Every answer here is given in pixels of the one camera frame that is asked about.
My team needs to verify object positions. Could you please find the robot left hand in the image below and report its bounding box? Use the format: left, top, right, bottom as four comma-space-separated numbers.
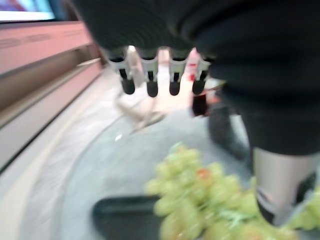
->
71, 0, 320, 226

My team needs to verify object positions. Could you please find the green grape bunch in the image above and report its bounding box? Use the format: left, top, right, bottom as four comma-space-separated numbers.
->
144, 141, 320, 240

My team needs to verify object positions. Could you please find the black plate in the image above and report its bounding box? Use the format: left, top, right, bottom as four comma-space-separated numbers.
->
91, 195, 166, 240

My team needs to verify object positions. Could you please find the clear bottle red label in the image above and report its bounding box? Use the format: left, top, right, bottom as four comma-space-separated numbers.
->
186, 48, 202, 81

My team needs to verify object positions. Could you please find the dark red bottle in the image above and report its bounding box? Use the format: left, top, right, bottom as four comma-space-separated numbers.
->
191, 92, 210, 117

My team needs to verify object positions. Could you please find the pink television cabinet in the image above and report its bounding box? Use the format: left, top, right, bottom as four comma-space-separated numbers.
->
0, 20, 104, 173

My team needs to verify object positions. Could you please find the television screen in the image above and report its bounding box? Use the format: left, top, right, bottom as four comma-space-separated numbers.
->
0, 0, 56, 24

